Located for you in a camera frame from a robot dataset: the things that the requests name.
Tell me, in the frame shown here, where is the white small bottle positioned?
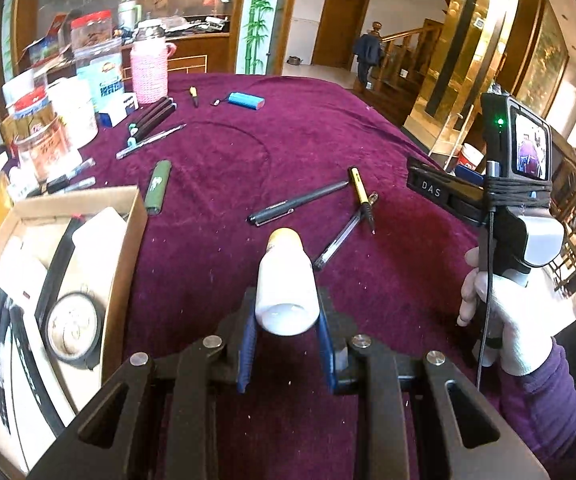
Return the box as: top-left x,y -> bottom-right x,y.
254,228 -> 320,337

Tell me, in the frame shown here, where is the black gel pen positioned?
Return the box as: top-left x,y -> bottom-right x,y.
247,181 -> 349,228

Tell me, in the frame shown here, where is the yellow black pen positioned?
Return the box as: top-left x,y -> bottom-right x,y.
348,166 -> 376,235

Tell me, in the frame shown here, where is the long black stick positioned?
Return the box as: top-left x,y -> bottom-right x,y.
35,217 -> 84,330

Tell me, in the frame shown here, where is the dark brown pen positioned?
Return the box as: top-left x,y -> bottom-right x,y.
126,98 -> 177,146

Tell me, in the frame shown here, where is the white square adapter box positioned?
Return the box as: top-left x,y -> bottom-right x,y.
72,207 -> 128,269

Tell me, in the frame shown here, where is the purple sleeve forearm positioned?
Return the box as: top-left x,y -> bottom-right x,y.
500,344 -> 576,479

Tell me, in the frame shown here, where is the white gloved right hand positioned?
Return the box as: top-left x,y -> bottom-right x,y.
457,247 -> 576,377

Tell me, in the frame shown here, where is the clear ballpoint pen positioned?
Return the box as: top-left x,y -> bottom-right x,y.
313,208 -> 363,272

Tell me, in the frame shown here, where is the black tape roll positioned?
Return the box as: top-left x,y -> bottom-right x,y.
43,292 -> 105,370

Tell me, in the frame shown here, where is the purple velvet tablecloth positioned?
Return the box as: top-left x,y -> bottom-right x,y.
0,71 -> 510,480

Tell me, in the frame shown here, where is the person in dark coat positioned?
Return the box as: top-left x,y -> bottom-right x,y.
353,21 -> 384,89

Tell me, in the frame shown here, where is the cardboard box tray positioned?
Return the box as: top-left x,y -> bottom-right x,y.
0,186 -> 147,479

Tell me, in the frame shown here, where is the blue lighter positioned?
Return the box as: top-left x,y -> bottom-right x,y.
227,92 -> 265,110

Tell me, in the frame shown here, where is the blue white box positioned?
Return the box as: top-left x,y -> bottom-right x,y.
74,49 -> 124,114

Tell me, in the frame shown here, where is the red lid plastic jar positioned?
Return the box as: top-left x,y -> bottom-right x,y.
71,10 -> 113,51

